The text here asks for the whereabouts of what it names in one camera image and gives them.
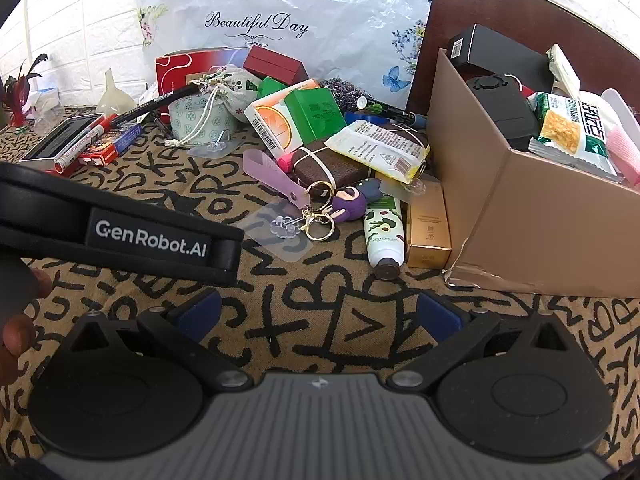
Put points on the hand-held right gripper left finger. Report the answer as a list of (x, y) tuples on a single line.
[(200, 312)]

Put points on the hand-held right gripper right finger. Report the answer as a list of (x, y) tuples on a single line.
[(440, 316)]

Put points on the gold box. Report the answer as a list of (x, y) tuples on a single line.
[(427, 225)]

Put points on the avocado print hand cream tube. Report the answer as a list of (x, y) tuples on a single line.
[(384, 230)]

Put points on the clear flower adhesive hook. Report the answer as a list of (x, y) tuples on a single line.
[(280, 235)]

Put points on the brown cardboard box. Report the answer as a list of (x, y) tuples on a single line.
[(480, 195)]

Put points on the yellow white snack packet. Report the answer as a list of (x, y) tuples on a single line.
[(375, 147)]

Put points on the brown box with rubber bands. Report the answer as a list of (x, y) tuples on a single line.
[(320, 167)]

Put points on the letter-patterned desktop cloth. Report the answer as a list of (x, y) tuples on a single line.
[(300, 320)]

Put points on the person's left hand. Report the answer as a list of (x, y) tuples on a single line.
[(17, 345)]

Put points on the red marker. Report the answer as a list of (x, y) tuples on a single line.
[(82, 147)]

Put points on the dark flat device box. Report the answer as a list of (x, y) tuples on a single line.
[(55, 142)]

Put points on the red blue playing card box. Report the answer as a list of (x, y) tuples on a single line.
[(112, 145)]

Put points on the red artificial plant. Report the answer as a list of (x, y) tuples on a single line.
[(20, 95)]

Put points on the translucent funnel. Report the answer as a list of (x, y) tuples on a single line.
[(114, 97)]

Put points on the black curved headband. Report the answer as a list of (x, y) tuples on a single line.
[(160, 102)]

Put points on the clear adhesive metal hook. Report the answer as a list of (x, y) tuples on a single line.
[(215, 145)]

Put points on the pink cap highlighter marker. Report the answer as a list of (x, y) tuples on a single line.
[(286, 162)]

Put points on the green patterned tape roll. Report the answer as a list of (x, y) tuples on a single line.
[(200, 115)]

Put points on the large red gift box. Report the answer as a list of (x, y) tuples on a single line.
[(172, 72)]

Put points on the orange and white box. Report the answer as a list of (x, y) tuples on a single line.
[(272, 122)]

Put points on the blue tape roll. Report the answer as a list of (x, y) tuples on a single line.
[(367, 118)]

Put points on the black round-top device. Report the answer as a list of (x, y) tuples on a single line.
[(500, 110)]

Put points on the green snack packet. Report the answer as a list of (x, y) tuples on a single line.
[(575, 135)]

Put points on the small green box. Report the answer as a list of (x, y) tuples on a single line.
[(270, 87)]

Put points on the steel wool scrubber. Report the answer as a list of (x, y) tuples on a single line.
[(342, 91)]

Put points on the pink cloth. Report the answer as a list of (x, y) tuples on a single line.
[(627, 145)]

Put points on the small dark red box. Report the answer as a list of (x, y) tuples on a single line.
[(272, 65)]

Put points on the black box with white label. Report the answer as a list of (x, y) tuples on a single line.
[(505, 50)]

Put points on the white tissue packet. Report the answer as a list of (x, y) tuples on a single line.
[(565, 70)]

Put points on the dark brown wooden board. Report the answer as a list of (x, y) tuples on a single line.
[(500, 5)]

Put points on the white floral plastic bag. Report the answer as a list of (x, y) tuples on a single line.
[(310, 5)]

